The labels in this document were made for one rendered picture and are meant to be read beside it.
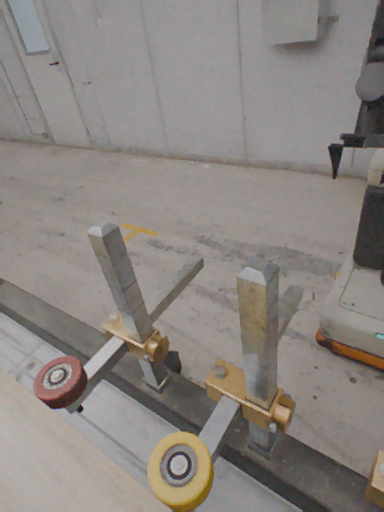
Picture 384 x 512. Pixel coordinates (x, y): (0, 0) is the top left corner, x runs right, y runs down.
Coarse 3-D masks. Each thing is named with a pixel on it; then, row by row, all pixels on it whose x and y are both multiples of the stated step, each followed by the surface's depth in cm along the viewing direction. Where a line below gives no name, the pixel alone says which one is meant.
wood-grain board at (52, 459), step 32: (0, 384) 54; (0, 416) 50; (32, 416) 49; (0, 448) 46; (32, 448) 45; (64, 448) 44; (96, 448) 44; (0, 480) 42; (32, 480) 42; (64, 480) 41; (96, 480) 41; (128, 480) 40
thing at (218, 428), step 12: (288, 288) 68; (300, 288) 67; (288, 300) 65; (300, 300) 68; (288, 312) 63; (216, 408) 50; (228, 408) 50; (216, 420) 48; (228, 420) 48; (204, 432) 47; (216, 432) 47; (228, 432) 49; (216, 444) 46; (216, 456) 47
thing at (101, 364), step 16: (192, 256) 81; (176, 272) 77; (192, 272) 78; (160, 288) 73; (176, 288) 74; (160, 304) 70; (112, 352) 61; (96, 368) 59; (96, 384) 59; (80, 400) 57
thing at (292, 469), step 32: (0, 288) 110; (32, 320) 95; (64, 320) 93; (64, 352) 91; (96, 352) 82; (128, 384) 74; (160, 384) 69; (192, 384) 71; (160, 416) 73; (192, 416) 65; (224, 448) 61; (256, 448) 57; (288, 448) 58; (256, 480) 61; (288, 480) 54; (320, 480) 54; (352, 480) 53
